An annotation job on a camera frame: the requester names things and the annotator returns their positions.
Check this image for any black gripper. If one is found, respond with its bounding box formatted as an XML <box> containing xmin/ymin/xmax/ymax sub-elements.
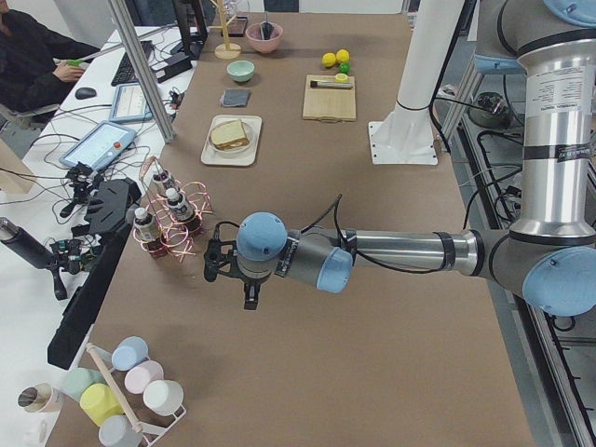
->
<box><xmin>236</xmin><ymin>258</ymin><xmax>275</xmax><ymax>310</ymax></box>

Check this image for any white round plate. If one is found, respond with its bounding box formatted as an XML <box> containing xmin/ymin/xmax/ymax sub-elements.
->
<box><xmin>208</xmin><ymin>119</ymin><xmax>254</xmax><ymax>153</ymax></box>

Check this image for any bread slice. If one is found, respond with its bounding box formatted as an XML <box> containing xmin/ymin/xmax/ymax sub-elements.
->
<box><xmin>210</xmin><ymin>119</ymin><xmax>249</xmax><ymax>145</ymax></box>
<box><xmin>213</xmin><ymin>139</ymin><xmax>250</xmax><ymax>152</ymax></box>

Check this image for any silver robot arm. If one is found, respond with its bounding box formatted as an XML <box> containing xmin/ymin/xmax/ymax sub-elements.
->
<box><xmin>236</xmin><ymin>1</ymin><xmax>595</xmax><ymax>317</ymax></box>

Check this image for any cream rabbit tray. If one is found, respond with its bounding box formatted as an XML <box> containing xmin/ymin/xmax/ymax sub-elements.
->
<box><xmin>200</xmin><ymin>115</ymin><xmax>263</xmax><ymax>167</ymax></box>

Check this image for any dark drink bottle two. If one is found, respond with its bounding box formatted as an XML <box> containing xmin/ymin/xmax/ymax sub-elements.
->
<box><xmin>166</xmin><ymin>188</ymin><xmax>193</xmax><ymax>223</ymax></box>

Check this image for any dark drink bottle three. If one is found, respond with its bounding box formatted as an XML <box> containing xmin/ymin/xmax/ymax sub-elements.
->
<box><xmin>134</xmin><ymin>207</ymin><xmax>156</xmax><ymax>242</ymax></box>

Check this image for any blue cup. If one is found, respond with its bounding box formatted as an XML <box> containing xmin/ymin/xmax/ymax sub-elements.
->
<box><xmin>111</xmin><ymin>335</ymin><xmax>149</xmax><ymax>372</ymax></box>

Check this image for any white cup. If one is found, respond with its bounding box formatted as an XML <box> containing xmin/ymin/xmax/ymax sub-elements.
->
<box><xmin>142</xmin><ymin>380</ymin><xmax>183</xmax><ymax>416</ymax></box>

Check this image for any dark drink bottle one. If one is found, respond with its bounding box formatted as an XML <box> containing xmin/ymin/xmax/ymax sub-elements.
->
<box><xmin>152</xmin><ymin>170</ymin><xmax>178</xmax><ymax>196</ymax></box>

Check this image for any pink cup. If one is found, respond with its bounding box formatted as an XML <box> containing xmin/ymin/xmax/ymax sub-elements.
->
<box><xmin>124</xmin><ymin>359</ymin><xmax>164</xmax><ymax>395</ymax></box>

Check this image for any bread slice on plate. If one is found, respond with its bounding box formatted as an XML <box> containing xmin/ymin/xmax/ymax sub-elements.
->
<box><xmin>213</xmin><ymin>139</ymin><xmax>250</xmax><ymax>152</ymax></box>

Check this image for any yellow cup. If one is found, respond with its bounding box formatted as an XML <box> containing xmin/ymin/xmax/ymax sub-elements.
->
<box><xmin>79</xmin><ymin>383</ymin><xmax>124</xmax><ymax>427</ymax></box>

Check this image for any grey folded cloth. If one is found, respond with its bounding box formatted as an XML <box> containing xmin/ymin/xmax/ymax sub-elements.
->
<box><xmin>220</xmin><ymin>88</ymin><xmax>251</xmax><ymax>108</ymax></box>

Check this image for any grey cup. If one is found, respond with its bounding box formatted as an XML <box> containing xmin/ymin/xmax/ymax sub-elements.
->
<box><xmin>98</xmin><ymin>415</ymin><xmax>142</xmax><ymax>447</ymax></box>

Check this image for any green cup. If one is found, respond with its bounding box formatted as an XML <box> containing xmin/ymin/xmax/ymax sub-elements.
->
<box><xmin>61</xmin><ymin>367</ymin><xmax>105</xmax><ymax>402</ymax></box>

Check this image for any wooden cutting board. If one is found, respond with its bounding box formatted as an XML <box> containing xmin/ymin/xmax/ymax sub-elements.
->
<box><xmin>302</xmin><ymin>74</ymin><xmax>357</xmax><ymax>121</ymax></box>

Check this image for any teach pendant near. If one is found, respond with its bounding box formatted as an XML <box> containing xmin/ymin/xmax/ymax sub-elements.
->
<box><xmin>59</xmin><ymin>121</ymin><xmax>136</xmax><ymax>171</ymax></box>

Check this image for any teach pendant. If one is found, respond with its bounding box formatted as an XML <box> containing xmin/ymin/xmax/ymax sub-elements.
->
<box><xmin>59</xmin><ymin>121</ymin><xmax>136</xmax><ymax>171</ymax></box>
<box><xmin>109</xmin><ymin>83</ymin><xmax>153</xmax><ymax>124</ymax></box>

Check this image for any mint green bowl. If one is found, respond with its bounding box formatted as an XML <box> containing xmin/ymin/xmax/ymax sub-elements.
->
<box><xmin>226</xmin><ymin>60</ymin><xmax>255</xmax><ymax>83</ymax></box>

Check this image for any teach pendant far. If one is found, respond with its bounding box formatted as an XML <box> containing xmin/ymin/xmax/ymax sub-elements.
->
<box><xmin>109</xmin><ymin>83</ymin><xmax>153</xmax><ymax>124</ymax></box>

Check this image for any black tumbler flask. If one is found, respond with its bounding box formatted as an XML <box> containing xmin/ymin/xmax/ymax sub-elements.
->
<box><xmin>1</xmin><ymin>217</ymin><xmax>56</xmax><ymax>270</ymax></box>

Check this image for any wooden mug tree stand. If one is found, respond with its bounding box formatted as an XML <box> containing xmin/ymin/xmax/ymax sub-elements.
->
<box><xmin>210</xmin><ymin>0</ymin><xmax>242</xmax><ymax>60</ymax></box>

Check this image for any green lime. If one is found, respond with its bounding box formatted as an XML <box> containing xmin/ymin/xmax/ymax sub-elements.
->
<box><xmin>338</xmin><ymin>61</ymin><xmax>351</xmax><ymax>75</ymax></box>

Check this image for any yellow lemon near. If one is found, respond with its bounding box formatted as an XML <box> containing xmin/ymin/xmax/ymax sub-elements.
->
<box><xmin>320</xmin><ymin>52</ymin><xmax>337</xmax><ymax>68</ymax></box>

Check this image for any yellow lemon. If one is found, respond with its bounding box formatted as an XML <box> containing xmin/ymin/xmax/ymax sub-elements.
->
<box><xmin>320</xmin><ymin>52</ymin><xmax>337</xmax><ymax>68</ymax></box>
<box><xmin>335</xmin><ymin>48</ymin><xmax>350</xmax><ymax>63</ymax></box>

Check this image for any black keyboard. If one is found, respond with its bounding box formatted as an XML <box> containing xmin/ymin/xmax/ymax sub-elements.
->
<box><xmin>111</xmin><ymin>40</ymin><xmax>154</xmax><ymax>87</ymax></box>

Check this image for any yellow lemon far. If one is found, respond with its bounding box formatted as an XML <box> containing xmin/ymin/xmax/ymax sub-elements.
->
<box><xmin>335</xmin><ymin>48</ymin><xmax>350</xmax><ymax>63</ymax></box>

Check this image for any pink bowl with ice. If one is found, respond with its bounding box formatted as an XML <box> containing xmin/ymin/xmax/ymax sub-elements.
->
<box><xmin>245</xmin><ymin>23</ymin><xmax>283</xmax><ymax>54</ymax></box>

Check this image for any black computer mouse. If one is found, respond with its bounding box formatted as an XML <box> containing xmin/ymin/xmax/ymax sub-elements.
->
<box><xmin>74</xmin><ymin>88</ymin><xmax>97</xmax><ymax>101</ymax></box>

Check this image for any steel ice scoop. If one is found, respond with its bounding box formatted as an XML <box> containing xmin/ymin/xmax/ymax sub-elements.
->
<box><xmin>260</xmin><ymin>11</ymin><xmax>275</xmax><ymax>40</ymax></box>

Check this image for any seated person in black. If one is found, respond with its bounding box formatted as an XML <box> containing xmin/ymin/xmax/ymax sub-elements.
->
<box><xmin>1</xmin><ymin>2</ymin><xmax>99</xmax><ymax>112</ymax></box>

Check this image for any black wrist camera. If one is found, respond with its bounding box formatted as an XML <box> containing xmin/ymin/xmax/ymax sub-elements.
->
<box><xmin>203</xmin><ymin>237</ymin><xmax>241</xmax><ymax>282</ymax></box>

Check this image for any copper wire bottle rack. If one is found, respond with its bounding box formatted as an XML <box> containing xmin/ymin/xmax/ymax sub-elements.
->
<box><xmin>134</xmin><ymin>156</ymin><xmax>213</xmax><ymax>263</ymax></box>

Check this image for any white wire cup rack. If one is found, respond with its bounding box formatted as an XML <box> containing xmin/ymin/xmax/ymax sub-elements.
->
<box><xmin>86</xmin><ymin>343</ymin><xmax>187</xmax><ymax>446</ymax></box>

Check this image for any steel black-tipped knife handle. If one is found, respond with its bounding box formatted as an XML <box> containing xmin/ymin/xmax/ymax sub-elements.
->
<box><xmin>309</xmin><ymin>80</ymin><xmax>354</xmax><ymax>89</ymax></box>

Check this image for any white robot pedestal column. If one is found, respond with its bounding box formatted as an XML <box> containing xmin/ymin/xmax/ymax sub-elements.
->
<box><xmin>369</xmin><ymin>0</ymin><xmax>465</xmax><ymax>165</ymax></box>

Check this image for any aluminium frame post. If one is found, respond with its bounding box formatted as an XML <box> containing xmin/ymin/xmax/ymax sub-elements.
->
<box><xmin>108</xmin><ymin>0</ymin><xmax>175</xmax><ymax>143</ymax></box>

